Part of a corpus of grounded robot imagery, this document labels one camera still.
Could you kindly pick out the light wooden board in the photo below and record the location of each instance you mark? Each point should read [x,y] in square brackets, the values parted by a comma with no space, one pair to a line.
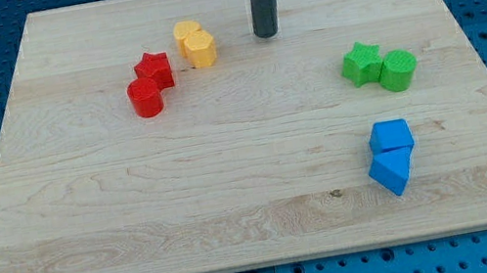
[261,159]

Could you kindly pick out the yellow hexagon block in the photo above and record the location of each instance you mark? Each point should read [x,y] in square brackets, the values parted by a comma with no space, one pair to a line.
[200,49]

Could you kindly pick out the yellow heart block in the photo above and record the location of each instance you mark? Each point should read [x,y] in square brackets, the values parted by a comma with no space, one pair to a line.
[181,31]

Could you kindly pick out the red cylinder block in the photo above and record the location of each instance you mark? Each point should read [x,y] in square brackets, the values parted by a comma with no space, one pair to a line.
[145,96]

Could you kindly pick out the red star block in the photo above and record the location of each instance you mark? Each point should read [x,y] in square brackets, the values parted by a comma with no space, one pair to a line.
[157,67]

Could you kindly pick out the green star block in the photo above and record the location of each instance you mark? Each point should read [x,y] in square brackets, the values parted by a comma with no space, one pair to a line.
[362,64]

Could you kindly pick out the blue cube block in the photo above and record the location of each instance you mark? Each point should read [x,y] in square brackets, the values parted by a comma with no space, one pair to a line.
[390,135]

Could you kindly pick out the blue triangle block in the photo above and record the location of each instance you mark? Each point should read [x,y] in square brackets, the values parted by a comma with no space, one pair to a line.
[392,169]

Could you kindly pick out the green cylinder block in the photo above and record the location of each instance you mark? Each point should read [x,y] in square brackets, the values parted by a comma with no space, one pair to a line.
[397,70]

